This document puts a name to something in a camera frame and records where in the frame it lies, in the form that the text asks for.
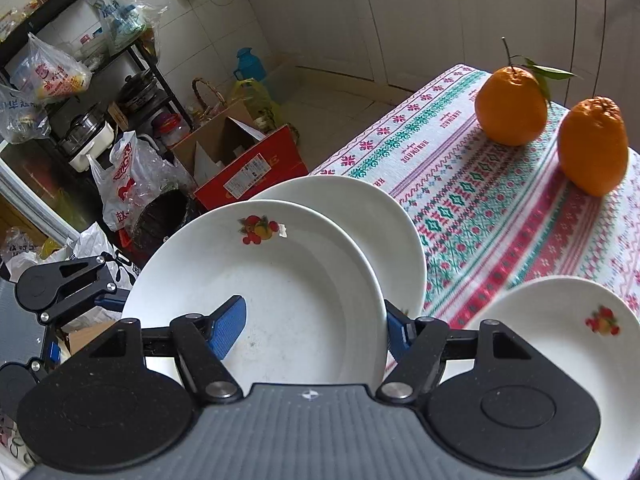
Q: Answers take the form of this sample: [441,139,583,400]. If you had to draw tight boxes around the white plastic bag red print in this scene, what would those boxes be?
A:
[89,131,195,234]

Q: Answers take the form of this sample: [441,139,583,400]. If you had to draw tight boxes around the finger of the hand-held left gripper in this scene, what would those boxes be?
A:
[39,255,137,324]
[30,321,64,367]

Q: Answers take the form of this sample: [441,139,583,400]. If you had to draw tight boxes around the plastic bag with yellow contents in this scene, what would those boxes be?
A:
[11,32,94,107]

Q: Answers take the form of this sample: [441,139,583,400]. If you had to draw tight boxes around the brown cardboard box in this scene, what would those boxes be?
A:
[171,99,267,187]

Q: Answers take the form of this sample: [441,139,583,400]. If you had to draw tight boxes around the red cardboard box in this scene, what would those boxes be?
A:
[194,125,310,212]

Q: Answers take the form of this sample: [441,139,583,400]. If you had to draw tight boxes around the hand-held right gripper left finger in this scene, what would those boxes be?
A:
[94,294,249,405]

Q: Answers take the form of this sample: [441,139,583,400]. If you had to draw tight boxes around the patterned red green tablecloth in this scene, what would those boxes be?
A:
[310,64,640,332]

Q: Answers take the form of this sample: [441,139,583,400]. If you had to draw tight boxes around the orange without leaf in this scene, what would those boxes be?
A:
[557,96,630,197]

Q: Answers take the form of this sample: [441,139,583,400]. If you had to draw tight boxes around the plain white plate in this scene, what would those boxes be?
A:
[252,176,426,322]

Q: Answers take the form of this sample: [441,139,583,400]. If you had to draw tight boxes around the blue thermos jug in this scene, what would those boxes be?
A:
[234,47,269,84]

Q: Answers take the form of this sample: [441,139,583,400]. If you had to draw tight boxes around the white kitchen cabinets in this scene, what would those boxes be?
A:
[244,0,640,97]

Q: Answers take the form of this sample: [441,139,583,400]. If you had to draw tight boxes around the white plate with fruit print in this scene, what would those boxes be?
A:
[121,200,388,387]
[467,276,640,480]

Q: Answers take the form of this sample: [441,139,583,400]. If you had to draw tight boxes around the crumpled clear plastic bag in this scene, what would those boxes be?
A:
[0,81,52,144]

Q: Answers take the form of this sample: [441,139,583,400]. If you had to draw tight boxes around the dark woven waste basket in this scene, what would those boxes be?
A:
[131,189,202,257]

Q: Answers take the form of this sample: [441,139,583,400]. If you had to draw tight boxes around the jar with red lid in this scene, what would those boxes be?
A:
[151,112,192,147]

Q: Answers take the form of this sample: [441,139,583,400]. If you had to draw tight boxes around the orange with stem and leaf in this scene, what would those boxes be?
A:
[475,37,582,147]

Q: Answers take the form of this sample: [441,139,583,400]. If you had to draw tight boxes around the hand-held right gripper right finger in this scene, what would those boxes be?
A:
[377,299,535,404]

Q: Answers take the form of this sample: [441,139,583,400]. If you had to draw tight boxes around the black metal shelf rack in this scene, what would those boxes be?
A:
[0,0,195,173]

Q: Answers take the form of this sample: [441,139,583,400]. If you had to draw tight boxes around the wicker basket with handle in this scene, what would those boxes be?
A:
[191,77,227,127]

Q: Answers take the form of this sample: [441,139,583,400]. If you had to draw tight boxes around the white crumpled plastic bags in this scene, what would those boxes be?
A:
[0,222,138,323]

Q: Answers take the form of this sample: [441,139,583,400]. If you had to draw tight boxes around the dark cooking pot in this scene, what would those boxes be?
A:
[116,72,162,117]

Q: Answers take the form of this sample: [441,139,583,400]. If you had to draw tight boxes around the white cooker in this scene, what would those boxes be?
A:
[67,121,117,172]

